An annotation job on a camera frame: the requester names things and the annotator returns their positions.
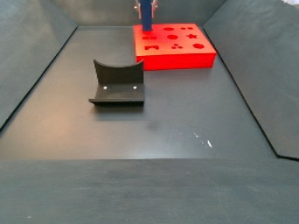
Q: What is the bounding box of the blue rectangular bar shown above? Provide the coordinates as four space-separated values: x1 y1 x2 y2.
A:
140 0 152 32

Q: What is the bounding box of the red shape sorter block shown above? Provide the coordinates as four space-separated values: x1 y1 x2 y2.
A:
134 24 218 71

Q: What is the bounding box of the black curved holder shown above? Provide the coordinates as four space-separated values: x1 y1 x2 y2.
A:
88 60 146 105

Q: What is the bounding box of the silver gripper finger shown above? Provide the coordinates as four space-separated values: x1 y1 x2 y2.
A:
135 0 142 19
152 0 158 18

